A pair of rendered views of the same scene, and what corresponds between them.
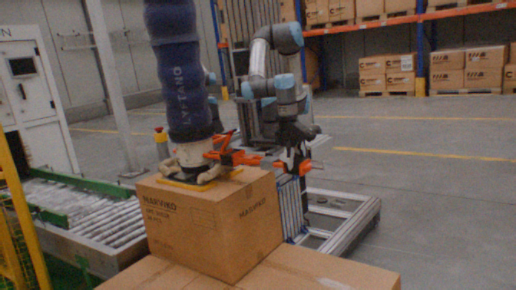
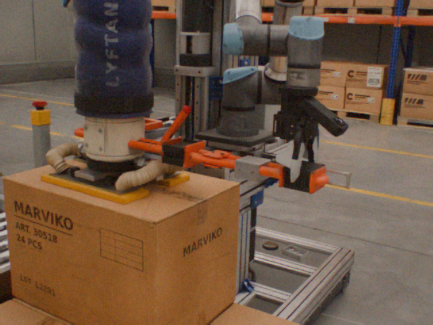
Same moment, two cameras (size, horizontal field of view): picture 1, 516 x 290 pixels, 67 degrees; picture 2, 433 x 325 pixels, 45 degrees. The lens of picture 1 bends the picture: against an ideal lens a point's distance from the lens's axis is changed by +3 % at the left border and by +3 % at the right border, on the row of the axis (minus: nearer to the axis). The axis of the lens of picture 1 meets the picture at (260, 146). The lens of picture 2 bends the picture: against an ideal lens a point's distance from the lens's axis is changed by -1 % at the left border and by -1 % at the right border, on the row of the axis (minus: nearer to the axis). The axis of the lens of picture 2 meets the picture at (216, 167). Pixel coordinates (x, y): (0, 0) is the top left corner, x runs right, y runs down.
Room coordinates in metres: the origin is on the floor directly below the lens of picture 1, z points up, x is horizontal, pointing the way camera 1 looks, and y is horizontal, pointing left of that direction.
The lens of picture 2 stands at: (0.30, 0.22, 1.41)
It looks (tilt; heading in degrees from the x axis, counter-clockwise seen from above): 15 degrees down; 352
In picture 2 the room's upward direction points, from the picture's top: 2 degrees clockwise
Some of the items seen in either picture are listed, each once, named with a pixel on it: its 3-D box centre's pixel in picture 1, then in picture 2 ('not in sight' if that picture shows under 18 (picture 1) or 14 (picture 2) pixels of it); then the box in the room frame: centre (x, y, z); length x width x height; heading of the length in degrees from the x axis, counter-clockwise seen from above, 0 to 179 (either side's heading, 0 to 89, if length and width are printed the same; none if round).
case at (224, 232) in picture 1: (210, 212); (122, 241); (1.82, 0.30, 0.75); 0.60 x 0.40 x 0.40; 50
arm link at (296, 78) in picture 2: (287, 110); (302, 78); (1.44, -0.12, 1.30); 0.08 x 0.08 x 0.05
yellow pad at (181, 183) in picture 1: (184, 179); (92, 180); (1.74, 0.38, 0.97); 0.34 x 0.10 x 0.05; 49
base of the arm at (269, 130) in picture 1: (274, 126); (238, 118); (2.10, -0.10, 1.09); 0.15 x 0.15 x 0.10
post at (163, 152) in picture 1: (172, 194); (46, 209); (2.81, 0.73, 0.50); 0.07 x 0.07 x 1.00; 51
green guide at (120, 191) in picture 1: (77, 179); not in sight; (3.23, 1.61, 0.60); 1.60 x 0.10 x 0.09; 51
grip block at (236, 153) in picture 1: (233, 156); (183, 152); (1.65, 0.13, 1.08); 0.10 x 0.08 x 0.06; 139
